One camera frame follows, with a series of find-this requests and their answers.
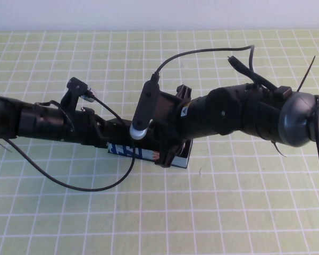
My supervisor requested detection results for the left wrist camera silver lens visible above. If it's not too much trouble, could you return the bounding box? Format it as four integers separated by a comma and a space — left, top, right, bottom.
66, 76, 98, 103

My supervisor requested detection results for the black left camera mount bracket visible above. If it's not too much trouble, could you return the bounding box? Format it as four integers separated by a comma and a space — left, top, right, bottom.
60, 87, 78, 110

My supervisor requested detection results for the black printed glasses case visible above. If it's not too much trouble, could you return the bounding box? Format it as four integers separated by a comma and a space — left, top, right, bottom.
107, 118, 194, 170

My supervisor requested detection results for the thin left arm cable tie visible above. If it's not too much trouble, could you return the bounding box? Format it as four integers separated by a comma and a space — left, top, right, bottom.
0, 137, 13, 152

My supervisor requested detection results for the long right arm cable tie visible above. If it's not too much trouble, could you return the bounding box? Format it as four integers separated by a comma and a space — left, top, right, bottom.
297, 55, 316, 93

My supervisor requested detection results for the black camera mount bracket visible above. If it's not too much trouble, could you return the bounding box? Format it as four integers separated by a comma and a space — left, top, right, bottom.
60, 87, 78, 110
158, 84, 194, 107

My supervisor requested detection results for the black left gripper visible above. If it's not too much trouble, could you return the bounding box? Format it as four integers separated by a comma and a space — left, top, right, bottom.
80, 107, 110, 149

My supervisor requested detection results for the black right camera mount bracket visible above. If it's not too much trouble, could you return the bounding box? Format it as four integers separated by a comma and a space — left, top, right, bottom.
158, 84, 194, 107

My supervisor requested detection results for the short right arm cable tie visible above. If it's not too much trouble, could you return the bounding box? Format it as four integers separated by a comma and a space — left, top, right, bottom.
270, 141, 287, 158

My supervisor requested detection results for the green white grid tablecloth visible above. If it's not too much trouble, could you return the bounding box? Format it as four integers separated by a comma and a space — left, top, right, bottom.
0, 29, 319, 255

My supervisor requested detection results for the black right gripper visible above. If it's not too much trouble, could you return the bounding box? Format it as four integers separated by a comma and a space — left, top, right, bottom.
152, 91, 200, 170

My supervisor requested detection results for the right wrist camera silver lens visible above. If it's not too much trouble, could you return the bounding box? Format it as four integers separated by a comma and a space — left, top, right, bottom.
129, 81, 160, 140

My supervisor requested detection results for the wrist camera silver lens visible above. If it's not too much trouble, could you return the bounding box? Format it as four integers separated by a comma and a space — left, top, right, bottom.
129, 81, 160, 140
66, 76, 98, 103

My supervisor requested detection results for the black left camera cable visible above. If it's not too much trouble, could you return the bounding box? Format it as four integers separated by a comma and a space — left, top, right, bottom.
0, 92, 136, 192

